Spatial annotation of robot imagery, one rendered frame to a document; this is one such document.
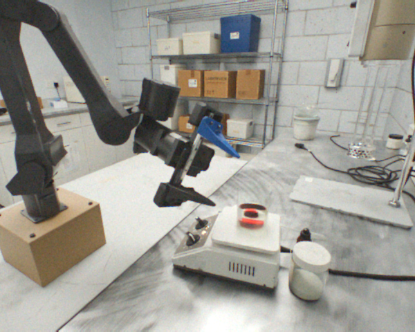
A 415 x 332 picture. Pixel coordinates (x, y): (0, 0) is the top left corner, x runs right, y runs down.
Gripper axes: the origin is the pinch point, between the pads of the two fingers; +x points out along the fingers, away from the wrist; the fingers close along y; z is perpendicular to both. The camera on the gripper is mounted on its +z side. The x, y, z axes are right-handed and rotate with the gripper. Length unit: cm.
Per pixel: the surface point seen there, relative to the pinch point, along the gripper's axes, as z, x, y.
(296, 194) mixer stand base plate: 46.3, 4.2, 1.7
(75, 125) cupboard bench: 106, -237, 58
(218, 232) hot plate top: 7.2, 3.2, 10.4
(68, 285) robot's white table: -7.3, -12.3, 30.6
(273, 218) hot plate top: 17.0, 8.3, 4.9
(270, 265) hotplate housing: 8.9, 13.4, 10.0
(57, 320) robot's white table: -11.3, -6.5, 30.9
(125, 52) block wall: 181, -319, -44
